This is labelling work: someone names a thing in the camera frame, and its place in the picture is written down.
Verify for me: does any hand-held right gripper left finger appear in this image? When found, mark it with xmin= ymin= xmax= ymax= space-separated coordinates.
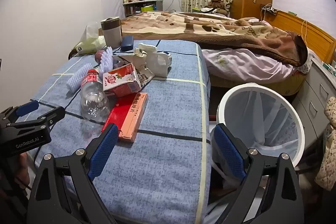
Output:
xmin=26 ymin=123 xmax=120 ymax=224

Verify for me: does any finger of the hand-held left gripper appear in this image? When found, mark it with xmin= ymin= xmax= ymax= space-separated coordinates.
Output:
xmin=0 ymin=100 xmax=40 ymax=125
xmin=8 ymin=106 xmax=66 ymax=129

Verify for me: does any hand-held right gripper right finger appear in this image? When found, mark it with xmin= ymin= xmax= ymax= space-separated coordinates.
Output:
xmin=211 ymin=123 xmax=306 ymax=224

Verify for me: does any clear plastic bottle red label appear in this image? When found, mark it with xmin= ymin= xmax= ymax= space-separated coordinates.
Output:
xmin=80 ymin=69 xmax=111 ymax=121

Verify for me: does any white round waste bin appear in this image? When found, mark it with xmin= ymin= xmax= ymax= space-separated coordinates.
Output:
xmin=210 ymin=83 xmax=305 ymax=188

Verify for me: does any orange cardboard box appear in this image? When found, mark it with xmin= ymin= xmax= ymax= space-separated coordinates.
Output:
xmin=101 ymin=92 xmax=149 ymax=143

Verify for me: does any red strawberry drink carton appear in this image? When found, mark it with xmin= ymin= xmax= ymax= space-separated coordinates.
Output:
xmin=102 ymin=63 xmax=142 ymax=97

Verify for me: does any cylindrical snack can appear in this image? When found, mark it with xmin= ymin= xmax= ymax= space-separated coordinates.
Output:
xmin=94 ymin=50 xmax=107 ymax=64

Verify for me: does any printed paper bag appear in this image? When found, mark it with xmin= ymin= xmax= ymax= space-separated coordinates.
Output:
xmin=113 ymin=47 xmax=155 ymax=89

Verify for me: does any white yogurt cup blue label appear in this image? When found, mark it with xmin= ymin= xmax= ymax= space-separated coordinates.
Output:
xmin=146 ymin=51 xmax=172 ymax=78

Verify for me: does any white towel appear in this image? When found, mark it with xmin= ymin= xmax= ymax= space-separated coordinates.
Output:
xmin=138 ymin=43 xmax=158 ymax=53

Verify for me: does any person's left hand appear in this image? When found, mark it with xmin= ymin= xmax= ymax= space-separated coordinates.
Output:
xmin=14 ymin=153 xmax=32 ymax=184

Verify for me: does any clear plastic bag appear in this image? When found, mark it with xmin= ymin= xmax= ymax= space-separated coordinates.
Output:
xmin=75 ymin=22 xmax=108 ymax=55

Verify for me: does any pink bed sheet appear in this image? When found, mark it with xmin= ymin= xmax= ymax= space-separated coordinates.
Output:
xmin=203 ymin=48 xmax=313 ymax=83

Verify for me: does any grey drawer cabinet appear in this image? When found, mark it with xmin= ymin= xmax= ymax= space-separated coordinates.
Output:
xmin=291 ymin=57 xmax=336 ymax=151

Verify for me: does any floral padded jacket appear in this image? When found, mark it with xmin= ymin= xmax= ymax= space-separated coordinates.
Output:
xmin=315 ymin=97 xmax=336 ymax=190

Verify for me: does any grey thermos cup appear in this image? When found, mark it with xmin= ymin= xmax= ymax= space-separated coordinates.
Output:
xmin=100 ymin=17 xmax=122 ymax=48

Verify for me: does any dark blue glasses case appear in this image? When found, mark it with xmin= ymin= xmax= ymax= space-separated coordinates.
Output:
xmin=120 ymin=35 xmax=134 ymax=52

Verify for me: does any brown printed blanket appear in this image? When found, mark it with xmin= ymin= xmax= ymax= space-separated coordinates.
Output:
xmin=119 ymin=11 xmax=308 ymax=67

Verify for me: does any pile of medicine boxes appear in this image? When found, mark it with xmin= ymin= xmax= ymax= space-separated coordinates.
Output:
xmin=322 ymin=60 xmax=336 ymax=76

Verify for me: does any cluttered desk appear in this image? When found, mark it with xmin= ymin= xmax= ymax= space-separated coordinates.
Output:
xmin=123 ymin=0 xmax=164 ymax=17

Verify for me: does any wooden headboard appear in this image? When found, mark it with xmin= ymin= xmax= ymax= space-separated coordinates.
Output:
xmin=260 ymin=4 xmax=336 ymax=63

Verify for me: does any white power strip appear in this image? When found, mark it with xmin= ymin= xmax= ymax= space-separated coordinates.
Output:
xmin=261 ymin=4 xmax=279 ymax=15

